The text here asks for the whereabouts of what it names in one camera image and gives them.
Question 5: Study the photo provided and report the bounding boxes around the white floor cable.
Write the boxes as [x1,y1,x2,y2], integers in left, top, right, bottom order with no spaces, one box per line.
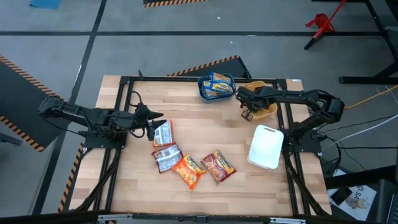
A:
[323,113,398,147]

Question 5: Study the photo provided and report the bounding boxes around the black phone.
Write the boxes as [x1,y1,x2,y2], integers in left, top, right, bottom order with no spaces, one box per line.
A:
[330,187,353,206]

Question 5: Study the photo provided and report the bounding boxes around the printed paper sheet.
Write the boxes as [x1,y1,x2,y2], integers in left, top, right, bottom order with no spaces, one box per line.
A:
[328,185,377,222]

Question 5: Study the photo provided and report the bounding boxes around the grey table leg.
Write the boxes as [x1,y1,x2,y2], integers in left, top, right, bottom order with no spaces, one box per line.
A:
[0,132,22,146]

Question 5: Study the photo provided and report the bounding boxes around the yellow black hazard tape strip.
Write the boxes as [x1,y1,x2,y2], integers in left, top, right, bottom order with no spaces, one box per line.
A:
[57,142,85,214]

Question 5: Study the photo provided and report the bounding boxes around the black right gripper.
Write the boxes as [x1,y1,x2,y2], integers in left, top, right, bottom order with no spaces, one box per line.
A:
[235,86,271,122]

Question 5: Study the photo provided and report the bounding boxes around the yellow plastic bin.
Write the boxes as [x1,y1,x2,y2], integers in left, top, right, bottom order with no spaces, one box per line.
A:
[241,80,279,121]

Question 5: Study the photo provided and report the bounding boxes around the blue plastic bin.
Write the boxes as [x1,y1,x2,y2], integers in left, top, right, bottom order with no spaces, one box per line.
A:
[197,73,237,102]

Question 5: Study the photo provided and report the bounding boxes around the black desk frame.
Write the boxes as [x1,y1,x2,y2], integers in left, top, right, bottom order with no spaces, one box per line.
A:
[338,0,398,85]

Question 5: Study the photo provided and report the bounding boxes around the black floor cable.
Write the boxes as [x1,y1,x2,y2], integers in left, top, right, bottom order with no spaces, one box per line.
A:
[338,145,398,150]

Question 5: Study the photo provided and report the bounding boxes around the red Maruchan roast beef packet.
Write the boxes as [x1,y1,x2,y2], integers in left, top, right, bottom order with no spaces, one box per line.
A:
[200,149,238,184]
[151,143,184,174]

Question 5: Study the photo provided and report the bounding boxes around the black metal table frame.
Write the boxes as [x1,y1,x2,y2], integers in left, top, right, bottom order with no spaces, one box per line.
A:
[68,74,333,218]

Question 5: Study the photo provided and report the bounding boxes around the blue Maruchan ramen packet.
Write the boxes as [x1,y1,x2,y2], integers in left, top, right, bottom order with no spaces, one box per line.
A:
[210,71,236,95]
[200,79,218,100]

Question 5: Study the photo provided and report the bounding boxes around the blue floor mat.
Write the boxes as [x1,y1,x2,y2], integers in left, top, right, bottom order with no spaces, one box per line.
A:
[29,0,63,9]

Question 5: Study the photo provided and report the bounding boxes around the black hazard-striped floor mat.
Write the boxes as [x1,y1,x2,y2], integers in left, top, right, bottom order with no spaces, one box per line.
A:
[142,0,212,9]
[167,55,251,78]
[0,54,72,153]

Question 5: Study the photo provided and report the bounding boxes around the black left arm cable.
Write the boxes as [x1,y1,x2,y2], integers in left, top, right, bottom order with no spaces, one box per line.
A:
[127,90,143,108]

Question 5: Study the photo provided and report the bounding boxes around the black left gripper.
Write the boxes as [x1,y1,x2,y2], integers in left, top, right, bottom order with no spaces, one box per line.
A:
[134,101,167,142]

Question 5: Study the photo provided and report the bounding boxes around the yellow extension cord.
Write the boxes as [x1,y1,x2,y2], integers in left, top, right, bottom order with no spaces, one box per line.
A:
[344,84,398,110]

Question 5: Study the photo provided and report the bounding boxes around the orange Maruchan chicken packet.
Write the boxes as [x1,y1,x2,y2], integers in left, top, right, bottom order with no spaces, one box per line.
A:
[152,119,176,147]
[170,154,207,190]

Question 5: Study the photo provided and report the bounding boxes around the red floor stand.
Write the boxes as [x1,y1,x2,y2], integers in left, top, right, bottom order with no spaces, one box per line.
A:
[303,0,348,50]

